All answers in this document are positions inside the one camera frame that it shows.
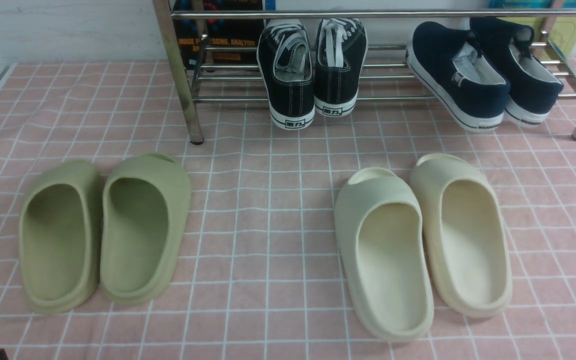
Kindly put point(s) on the metal shoe rack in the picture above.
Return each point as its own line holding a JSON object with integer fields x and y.
{"x": 188, "y": 89}

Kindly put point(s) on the dark book behind rack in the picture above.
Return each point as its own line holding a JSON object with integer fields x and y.
{"x": 221, "y": 32}

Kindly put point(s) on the green left slide slipper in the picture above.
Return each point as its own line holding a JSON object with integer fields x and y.
{"x": 60, "y": 232}

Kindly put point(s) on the green slide slipper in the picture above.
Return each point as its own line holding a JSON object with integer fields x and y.
{"x": 60, "y": 232}
{"x": 146, "y": 201}

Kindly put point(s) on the green right slide slipper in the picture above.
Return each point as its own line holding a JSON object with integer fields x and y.
{"x": 146, "y": 201}

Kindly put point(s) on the pink checkered tablecloth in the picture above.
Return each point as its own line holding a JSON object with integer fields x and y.
{"x": 259, "y": 276}

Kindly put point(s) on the cream left slide slipper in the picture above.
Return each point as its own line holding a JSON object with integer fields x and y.
{"x": 378, "y": 226}

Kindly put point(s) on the cream slide slipper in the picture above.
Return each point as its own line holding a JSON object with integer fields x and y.
{"x": 378, "y": 226}
{"x": 464, "y": 236}

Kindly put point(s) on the black canvas sneaker left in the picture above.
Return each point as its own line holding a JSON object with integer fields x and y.
{"x": 284, "y": 60}

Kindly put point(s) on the black canvas sneaker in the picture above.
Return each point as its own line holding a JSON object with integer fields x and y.
{"x": 342, "y": 46}
{"x": 284, "y": 60}

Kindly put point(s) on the black canvas sneaker right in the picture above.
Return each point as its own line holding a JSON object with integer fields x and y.
{"x": 342, "y": 46}

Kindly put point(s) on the cream right slide slipper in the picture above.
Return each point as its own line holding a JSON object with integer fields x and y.
{"x": 464, "y": 236}

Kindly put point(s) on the navy slip-on shoe left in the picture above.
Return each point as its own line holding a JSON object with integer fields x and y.
{"x": 452, "y": 65}

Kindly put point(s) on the navy slip-on shoe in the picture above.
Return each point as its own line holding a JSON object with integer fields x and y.
{"x": 534, "y": 90}
{"x": 452, "y": 65}

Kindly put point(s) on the navy slip-on shoe right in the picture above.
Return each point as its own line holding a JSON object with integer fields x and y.
{"x": 534, "y": 90}

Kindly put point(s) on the yellow green box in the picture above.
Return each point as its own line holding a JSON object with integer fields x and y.
{"x": 563, "y": 33}

